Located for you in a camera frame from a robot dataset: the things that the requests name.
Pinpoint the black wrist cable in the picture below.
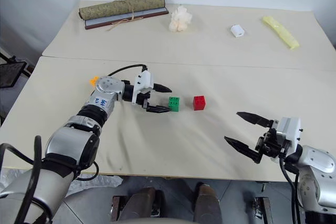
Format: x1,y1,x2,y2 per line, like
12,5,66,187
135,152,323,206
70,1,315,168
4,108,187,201
108,63,149,77
278,154,303,224

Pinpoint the black stand with panel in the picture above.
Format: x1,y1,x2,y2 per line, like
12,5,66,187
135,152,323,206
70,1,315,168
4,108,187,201
0,53,36,90

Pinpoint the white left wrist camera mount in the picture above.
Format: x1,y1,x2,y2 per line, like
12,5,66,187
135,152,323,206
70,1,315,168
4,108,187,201
132,71,155,104

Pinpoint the metal table leg bracket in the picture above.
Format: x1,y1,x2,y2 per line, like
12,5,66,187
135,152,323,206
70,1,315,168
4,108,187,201
109,195,126,222
252,196,274,224

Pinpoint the black left shoulder cable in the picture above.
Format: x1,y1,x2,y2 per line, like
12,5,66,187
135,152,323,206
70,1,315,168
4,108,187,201
0,135,100,224

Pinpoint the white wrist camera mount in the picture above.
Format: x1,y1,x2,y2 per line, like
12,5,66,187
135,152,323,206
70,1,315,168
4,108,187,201
132,71,155,104
272,116,303,162

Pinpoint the white crumpled tissue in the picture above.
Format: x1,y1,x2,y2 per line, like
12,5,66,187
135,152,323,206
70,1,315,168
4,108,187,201
169,4,194,33

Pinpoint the olive rolled scroll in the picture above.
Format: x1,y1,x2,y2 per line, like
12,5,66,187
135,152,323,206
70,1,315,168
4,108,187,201
78,0,169,31

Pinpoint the white charger plug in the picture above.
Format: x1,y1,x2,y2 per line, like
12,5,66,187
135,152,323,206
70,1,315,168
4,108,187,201
230,24,248,39

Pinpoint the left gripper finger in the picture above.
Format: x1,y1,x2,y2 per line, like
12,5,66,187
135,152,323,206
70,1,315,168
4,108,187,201
146,105,172,114
153,83,173,94

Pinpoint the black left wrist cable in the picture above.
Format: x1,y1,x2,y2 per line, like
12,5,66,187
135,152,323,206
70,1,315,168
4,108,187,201
108,63,149,77

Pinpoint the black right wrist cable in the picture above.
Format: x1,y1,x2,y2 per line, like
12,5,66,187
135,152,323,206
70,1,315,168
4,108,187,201
278,154,303,224

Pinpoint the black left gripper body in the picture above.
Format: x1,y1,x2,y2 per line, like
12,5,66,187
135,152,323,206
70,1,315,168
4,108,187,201
136,88,156,112

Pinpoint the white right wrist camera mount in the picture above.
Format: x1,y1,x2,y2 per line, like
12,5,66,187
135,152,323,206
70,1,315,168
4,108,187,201
272,116,303,162

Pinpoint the red studded cube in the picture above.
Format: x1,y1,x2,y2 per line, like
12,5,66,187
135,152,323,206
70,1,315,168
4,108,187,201
193,94,207,111

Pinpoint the green studded cube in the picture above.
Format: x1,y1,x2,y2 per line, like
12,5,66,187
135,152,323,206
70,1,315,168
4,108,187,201
168,96,181,113

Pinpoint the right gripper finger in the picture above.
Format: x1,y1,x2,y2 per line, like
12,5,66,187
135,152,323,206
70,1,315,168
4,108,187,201
236,111,274,128
224,136,264,164

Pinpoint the crumpled white plastic sheet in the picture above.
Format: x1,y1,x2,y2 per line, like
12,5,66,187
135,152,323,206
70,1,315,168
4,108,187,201
0,168,124,204

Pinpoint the tan scroll tie string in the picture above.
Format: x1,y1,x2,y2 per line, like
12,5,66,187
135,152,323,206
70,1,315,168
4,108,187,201
106,0,144,32

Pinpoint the dark brown rounded shape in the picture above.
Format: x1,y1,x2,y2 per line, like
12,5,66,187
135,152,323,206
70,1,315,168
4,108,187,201
118,186,156,222
193,183,224,224

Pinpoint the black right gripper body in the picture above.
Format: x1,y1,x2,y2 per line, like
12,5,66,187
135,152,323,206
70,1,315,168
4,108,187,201
255,120,291,162

